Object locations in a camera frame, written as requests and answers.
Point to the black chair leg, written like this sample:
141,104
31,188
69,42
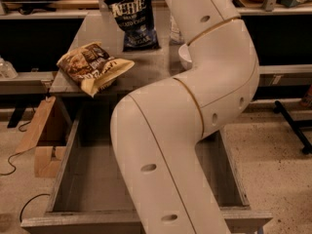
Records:
296,125

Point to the clear plastic container left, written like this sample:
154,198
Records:
7,70

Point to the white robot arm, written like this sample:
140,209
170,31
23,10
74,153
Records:
154,129

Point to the grey open drawer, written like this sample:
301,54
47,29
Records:
90,197

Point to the brown yellow chip bag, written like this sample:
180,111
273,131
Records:
92,68

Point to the blue kettle chip bag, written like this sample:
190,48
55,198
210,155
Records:
135,19

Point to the white bowl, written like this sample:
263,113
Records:
184,57

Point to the cardboard box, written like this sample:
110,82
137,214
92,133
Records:
46,136

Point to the clear plastic water bottle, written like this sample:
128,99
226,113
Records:
175,34

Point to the grey counter cabinet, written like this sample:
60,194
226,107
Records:
110,49

